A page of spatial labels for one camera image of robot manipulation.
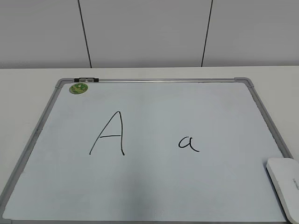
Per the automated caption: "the white board with grey frame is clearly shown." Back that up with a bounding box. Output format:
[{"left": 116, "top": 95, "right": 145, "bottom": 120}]
[{"left": 0, "top": 77, "right": 291, "bottom": 224}]

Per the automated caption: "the white board eraser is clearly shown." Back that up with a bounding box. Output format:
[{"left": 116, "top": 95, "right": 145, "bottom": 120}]
[{"left": 266, "top": 158, "right": 299, "bottom": 224}]

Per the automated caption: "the black clip on board frame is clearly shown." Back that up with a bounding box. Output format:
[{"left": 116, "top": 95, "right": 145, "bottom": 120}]
[{"left": 74, "top": 77, "right": 99, "bottom": 83}]

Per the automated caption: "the round green magnet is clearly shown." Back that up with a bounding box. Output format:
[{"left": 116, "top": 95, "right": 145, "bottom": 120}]
[{"left": 69, "top": 83, "right": 88, "bottom": 95}]

